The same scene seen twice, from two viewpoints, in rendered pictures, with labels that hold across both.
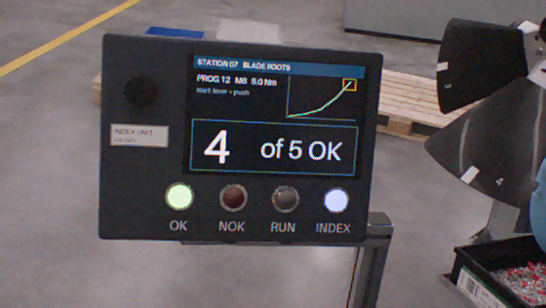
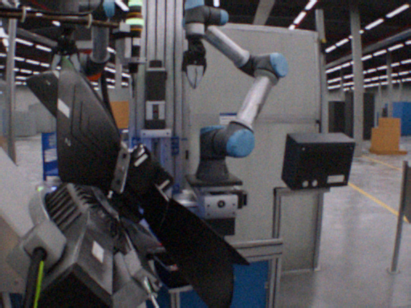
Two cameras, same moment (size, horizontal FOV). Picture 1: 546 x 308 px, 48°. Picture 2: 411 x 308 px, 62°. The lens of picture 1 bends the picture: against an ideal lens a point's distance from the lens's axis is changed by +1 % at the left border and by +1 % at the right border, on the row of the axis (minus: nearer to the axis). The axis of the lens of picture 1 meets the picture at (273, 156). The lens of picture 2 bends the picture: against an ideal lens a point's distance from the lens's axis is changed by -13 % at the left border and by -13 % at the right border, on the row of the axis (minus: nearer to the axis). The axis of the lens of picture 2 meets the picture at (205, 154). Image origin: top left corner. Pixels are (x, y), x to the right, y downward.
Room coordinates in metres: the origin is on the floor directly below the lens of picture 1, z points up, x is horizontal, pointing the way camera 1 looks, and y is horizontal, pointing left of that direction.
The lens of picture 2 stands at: (2.01, -0.40, 1.34)
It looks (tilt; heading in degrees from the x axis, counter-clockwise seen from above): 6 degrees down; 180
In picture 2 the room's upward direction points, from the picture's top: straight up
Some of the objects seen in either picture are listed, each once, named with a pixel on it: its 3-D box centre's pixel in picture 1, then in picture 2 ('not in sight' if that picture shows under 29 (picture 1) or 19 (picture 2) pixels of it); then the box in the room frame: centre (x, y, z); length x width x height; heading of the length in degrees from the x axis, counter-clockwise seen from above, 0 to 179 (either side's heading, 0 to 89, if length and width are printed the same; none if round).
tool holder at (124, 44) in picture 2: not in sight; (131, 44); (1.09, -0.58, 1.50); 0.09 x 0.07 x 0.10; 137
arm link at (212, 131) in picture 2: not in sight; (213, 140); (0.29, -0.36, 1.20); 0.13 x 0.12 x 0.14; 39
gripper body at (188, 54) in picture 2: not in sight; (193, 50); (0.51, -0.44, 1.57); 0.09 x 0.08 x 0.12; 13
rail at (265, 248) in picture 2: not in sight; (163, 257); (0.71, -0.55, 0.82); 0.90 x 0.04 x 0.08; 102
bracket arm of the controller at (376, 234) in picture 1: (288, 228); (303, 189); (0.60, -0.03, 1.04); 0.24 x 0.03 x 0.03; 102
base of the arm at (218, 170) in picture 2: not in sight; (212, 166); (0.28, -0.36, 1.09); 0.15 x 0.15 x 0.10
